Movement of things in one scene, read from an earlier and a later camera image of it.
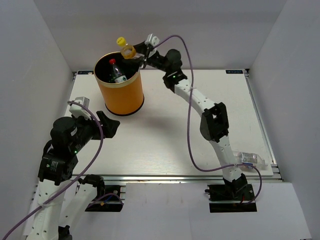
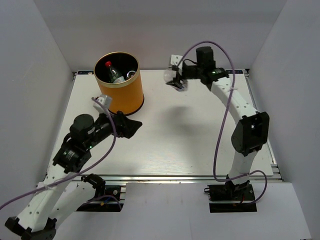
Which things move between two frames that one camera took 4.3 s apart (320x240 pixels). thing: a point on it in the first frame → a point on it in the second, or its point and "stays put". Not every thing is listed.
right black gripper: (135, 63) → (176, 82)
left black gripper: (109, 126) → (126, 127)
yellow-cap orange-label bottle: (127, 51) → (130, 73)
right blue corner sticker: (234, 71) stays put
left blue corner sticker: (85, 72) stays put
